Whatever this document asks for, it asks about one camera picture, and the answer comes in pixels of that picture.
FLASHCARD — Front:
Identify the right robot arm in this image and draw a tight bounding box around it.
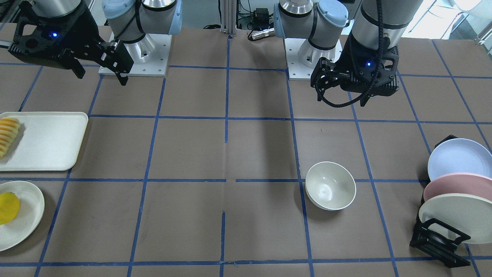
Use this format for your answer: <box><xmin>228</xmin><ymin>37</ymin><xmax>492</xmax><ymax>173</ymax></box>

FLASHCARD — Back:
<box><xmin>1</xmin><ymin>0</ymin><xmax>182</xmax><ymax>85</ymax></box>

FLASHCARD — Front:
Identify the white rectangular tray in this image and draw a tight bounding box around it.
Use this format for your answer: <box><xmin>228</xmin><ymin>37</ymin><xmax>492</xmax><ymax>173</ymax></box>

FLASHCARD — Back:
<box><xmin>0</xmin><ymin>112</ymin><xmax>88</xmax><ymax>172</ymax></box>

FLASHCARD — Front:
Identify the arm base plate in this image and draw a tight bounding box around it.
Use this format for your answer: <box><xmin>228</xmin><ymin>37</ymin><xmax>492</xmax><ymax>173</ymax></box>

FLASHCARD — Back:
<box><xmin>284</xmin><ymin>38</ymin><xmax>342</xmax><ymax>81</ymax></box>
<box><xmin>122</xmin><ymin>34</ymin><xmax>173</xmax><ymax>77</ymax></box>

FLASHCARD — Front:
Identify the black dish rack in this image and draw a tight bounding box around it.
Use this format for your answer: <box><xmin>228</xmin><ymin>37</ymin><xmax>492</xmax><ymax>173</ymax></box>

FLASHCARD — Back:
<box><xmin>409</xmin><ymin>135</ymin><xmax>472</xmax><ymax>268</ymax></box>

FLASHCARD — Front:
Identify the light blue plate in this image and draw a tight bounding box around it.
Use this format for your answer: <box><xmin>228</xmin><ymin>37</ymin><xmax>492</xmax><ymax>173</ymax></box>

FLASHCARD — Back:
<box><xmin>427</xmin><ymin>138</ymin><xmax>492</xmax><ymax>181</ymax></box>

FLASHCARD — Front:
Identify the aluminium frame post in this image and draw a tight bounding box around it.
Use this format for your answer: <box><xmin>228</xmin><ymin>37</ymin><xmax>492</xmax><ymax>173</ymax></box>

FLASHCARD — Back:
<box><xmin>218</xmin><ymin>0</ymin><xmax>238</xmax><ymax>37</ymax></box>

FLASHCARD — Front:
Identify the yellow lemon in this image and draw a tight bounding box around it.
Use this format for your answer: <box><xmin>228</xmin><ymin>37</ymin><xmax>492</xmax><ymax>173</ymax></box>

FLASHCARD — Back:
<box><xmin>0</xmin><ymin>192</ymin><xmax>21</xmax><ymax>225</ymax></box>

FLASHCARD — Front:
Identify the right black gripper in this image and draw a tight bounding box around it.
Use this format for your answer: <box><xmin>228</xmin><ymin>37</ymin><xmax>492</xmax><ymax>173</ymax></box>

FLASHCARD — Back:
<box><xmin>8</xmin><ymin>3</ymin><xmax>134</xmax><ymax>86</ymax></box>

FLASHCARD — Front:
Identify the cream round plate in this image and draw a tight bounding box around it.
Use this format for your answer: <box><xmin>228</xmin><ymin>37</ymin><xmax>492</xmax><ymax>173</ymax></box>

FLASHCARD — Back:
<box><xmin>0</xmin><ymin>180</ymin><xmax>45</xmax><ymax>251</ymax></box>

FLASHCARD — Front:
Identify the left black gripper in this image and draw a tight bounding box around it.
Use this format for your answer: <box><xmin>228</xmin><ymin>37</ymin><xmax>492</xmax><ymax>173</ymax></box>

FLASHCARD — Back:
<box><xmin>311</xmin><ymin>35</ymin><xmax>399</xmax><ymax>107</ymax></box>

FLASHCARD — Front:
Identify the cream plate in rack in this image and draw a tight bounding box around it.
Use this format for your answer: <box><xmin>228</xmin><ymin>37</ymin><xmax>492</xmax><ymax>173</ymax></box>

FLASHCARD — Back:
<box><xmin>418</xmin><ymin>193</ymin><xmax>492</xmax><ymax>244</ymax></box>

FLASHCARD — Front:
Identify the black cables bundle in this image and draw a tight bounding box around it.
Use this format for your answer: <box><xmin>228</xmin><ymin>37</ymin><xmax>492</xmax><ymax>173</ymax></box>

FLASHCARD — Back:
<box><xmin>203</xmin><ymin>0</ymin><xmax>278</xmax><ymax>32</ymax></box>

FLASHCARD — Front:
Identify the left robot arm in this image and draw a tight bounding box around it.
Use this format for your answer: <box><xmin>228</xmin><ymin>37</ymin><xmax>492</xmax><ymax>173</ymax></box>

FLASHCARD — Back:
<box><xmin>274</xmin><ymin>0</ymin><xmax>422</xmax><ymax>108</ymax></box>

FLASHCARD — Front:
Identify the sliced yellow bread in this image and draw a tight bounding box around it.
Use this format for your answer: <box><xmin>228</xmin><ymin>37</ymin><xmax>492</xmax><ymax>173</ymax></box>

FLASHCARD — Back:
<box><xmin>0</xmin><ymin>117</ymin><xmax>21</xmax><ymax>159</ymax></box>

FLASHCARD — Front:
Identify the white ceramic bowl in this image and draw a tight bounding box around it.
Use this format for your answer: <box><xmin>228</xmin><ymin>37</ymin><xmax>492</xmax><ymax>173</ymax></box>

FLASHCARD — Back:
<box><xmin>305</xmin><ymin>161</ymin><xmax>357</xmax><ymax>211</ymax></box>

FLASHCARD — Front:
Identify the pink plate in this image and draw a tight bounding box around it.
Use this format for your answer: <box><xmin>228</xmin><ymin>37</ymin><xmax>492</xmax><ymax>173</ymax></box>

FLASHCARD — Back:
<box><xmin>423</xmin><ymin>172</ymin><xmax>492</xmax><ymax>200</ymax></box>

